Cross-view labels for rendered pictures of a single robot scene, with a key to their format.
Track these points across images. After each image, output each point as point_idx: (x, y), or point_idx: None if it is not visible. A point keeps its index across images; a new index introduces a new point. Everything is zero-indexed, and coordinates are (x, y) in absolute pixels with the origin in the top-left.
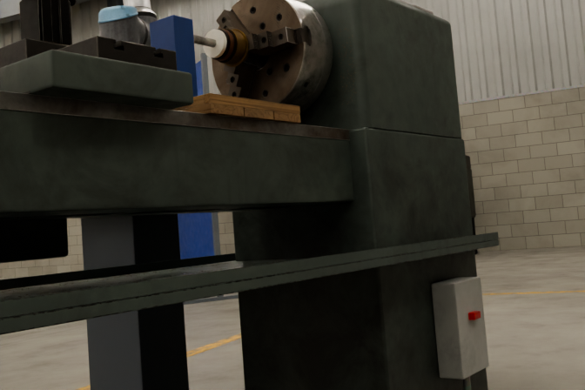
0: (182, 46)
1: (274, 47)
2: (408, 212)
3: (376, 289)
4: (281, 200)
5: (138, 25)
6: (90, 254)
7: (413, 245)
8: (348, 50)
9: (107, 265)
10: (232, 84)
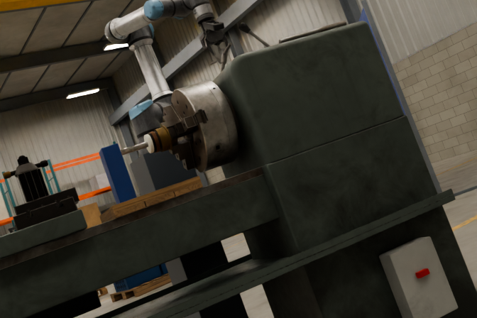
0: (113, 165)
1: (185, 131)
2: (336, 209)
3: (308, 280)
4: (199, 247)
5: (153, 111)
6: (170, 272)
7: (319, 245)
8: (243, 108)
9: (178, 279)
10: (178, 159)
